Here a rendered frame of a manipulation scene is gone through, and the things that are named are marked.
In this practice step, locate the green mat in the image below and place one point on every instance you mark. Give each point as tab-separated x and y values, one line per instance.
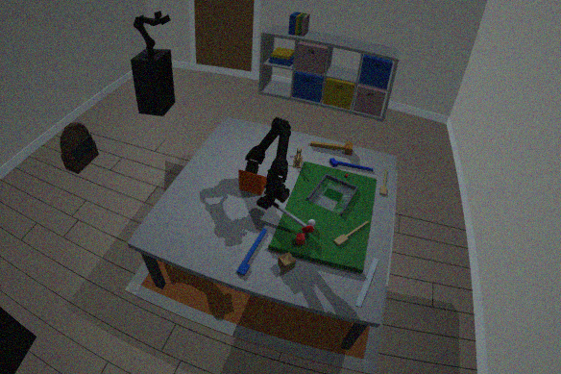
329	224

